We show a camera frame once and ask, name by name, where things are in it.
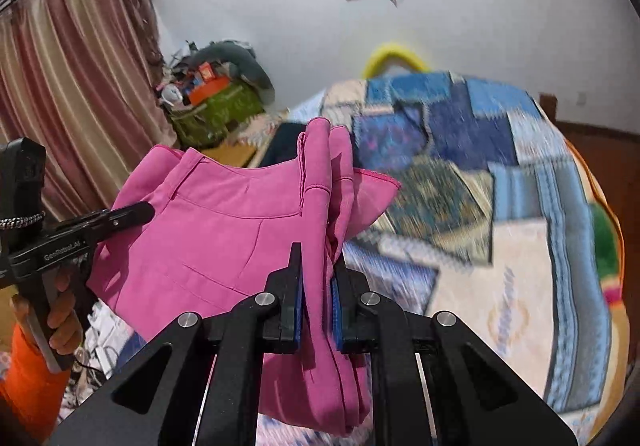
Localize dark navy folded garment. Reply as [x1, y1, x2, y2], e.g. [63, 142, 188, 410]
[259, 122, 306, 168]

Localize left hand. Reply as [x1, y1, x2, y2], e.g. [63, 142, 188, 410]
[10, 267, 84, 355]

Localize yellow curved pillow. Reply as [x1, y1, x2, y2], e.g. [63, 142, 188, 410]
[361, 42, 431, 79]

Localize green storage basket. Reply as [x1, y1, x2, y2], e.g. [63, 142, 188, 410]
[167, 84, 264, 148]

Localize striped red beige curtain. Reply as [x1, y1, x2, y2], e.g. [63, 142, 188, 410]
[1, 0, 177, 220]

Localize patchwork patterned bed quilt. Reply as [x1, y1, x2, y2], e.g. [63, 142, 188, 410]
[209, 70, 632, 446]

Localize white wall socket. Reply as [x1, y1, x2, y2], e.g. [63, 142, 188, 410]
[576, 92, 587, 106]

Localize grey plush toy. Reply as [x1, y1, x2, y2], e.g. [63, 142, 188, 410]
[186, 40, 273, 91]

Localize orange box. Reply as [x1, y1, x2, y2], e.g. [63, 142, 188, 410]
[189, 62, 231, 106]

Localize pink pants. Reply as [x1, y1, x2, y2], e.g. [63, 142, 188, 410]
[88, 118, 400, 435]

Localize orange sleeve left forearm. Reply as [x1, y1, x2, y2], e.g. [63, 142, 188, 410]
[1, 325, 70, 443]

